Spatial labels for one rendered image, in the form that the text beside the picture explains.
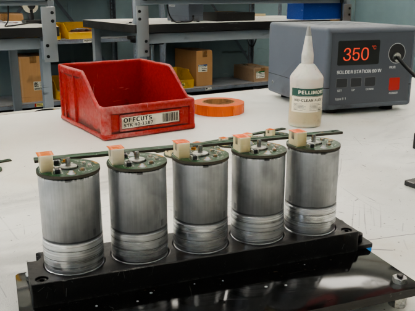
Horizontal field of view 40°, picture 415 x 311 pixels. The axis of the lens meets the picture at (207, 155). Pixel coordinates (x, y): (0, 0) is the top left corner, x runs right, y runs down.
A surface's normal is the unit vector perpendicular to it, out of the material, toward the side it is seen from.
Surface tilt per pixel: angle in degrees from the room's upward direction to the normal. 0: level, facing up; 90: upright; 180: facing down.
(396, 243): 0
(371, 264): 0
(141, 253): 90
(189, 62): 91
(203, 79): 90
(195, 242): 90
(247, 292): 0
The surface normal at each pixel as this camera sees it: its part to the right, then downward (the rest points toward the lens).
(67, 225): 0.14, 0.27
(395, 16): -0.85, 0.14
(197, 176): -0.12, 0.27
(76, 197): 0.47, 0.24
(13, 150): 0.00, -0.96
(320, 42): -0.95, 0.08
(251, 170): -0.37, 0.25
